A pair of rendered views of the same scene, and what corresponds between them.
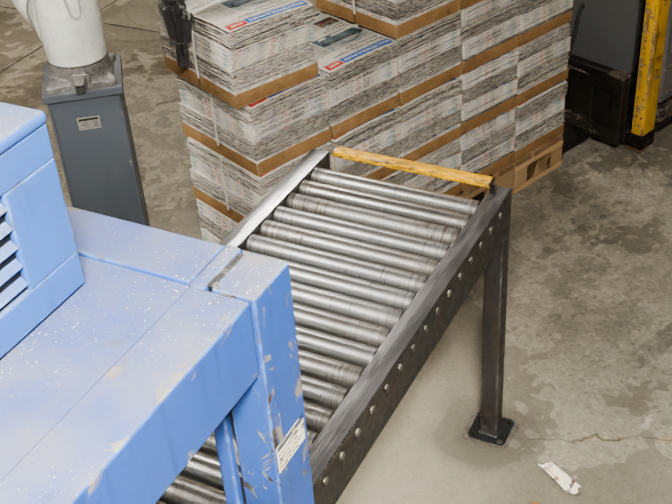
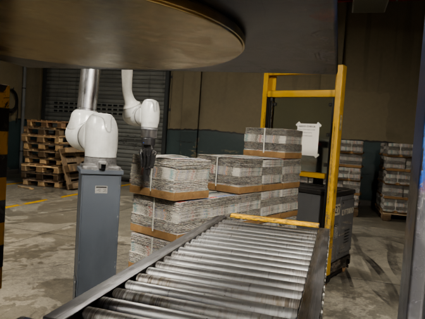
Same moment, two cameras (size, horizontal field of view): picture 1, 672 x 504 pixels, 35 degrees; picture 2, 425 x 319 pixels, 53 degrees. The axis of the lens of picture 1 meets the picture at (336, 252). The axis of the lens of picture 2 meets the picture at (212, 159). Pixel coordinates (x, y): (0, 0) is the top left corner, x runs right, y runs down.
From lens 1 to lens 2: 120 cm
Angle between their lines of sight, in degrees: 35
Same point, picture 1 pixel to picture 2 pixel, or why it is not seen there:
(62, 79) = (92, 163)
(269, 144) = (183, 226)
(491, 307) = not seen: hidden behind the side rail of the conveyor
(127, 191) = (111, 234)
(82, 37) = (109, 142)
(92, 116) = (104, 185)
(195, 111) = (141, 214)
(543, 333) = not seen: outside the picture
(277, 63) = (193, 184)
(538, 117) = not seen: hidden behind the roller
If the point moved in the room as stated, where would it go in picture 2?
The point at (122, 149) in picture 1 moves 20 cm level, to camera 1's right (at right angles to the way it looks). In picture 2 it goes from (114, 208) to (155, 209)
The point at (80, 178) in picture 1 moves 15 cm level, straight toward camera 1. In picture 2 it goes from (88, 222) to (95, 229)
